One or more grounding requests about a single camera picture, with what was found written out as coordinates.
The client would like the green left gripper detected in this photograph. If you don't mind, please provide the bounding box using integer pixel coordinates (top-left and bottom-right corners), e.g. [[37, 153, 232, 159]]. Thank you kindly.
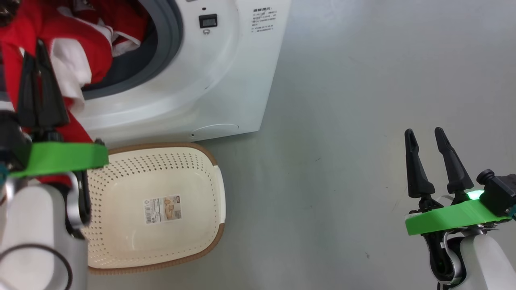
[[9, 38, 109, 179]]

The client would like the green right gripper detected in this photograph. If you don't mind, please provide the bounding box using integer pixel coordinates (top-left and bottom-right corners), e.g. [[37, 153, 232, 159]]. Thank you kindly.
[[404, 126, 512, 236]]

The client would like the red white garment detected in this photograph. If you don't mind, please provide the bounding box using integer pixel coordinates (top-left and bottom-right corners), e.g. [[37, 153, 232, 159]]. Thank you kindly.
[[0, 0, 150, 186]]

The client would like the grey rubber door gasket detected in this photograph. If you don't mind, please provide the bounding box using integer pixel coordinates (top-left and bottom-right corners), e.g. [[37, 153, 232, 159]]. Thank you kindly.
[[81, 0, 184, 101]]

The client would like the cream perforated laundry basket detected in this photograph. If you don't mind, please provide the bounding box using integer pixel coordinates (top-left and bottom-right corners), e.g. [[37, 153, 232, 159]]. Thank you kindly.
[[83, 142, 226, 275]]

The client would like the white washing machine body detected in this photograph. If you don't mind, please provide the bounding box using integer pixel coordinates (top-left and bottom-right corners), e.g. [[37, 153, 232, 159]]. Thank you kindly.
[[75, 0, 291, 146]]

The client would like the paper product label sticker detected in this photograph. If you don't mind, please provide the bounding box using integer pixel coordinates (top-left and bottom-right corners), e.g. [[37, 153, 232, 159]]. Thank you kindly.
[[143, 195, 182, 225]]

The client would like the black cable with teal plug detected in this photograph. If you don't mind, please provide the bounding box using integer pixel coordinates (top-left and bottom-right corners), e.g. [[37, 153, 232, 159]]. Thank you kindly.
[[0, 163, 74, 290]]

